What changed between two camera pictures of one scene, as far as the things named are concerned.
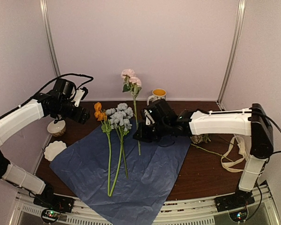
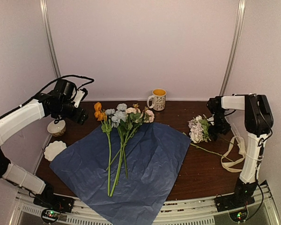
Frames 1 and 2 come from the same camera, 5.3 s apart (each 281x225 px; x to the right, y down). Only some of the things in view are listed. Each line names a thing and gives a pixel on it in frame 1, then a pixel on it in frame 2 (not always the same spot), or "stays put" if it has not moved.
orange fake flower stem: x=106 y=127 stays put
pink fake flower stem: x=132 y=85 → x=148 y=117
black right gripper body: x=154 y=134 → x=221 y=124
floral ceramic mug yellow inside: x=157 y=94 stays put
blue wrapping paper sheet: x=137 y=200 stays put
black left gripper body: x=64 y=110 stays put
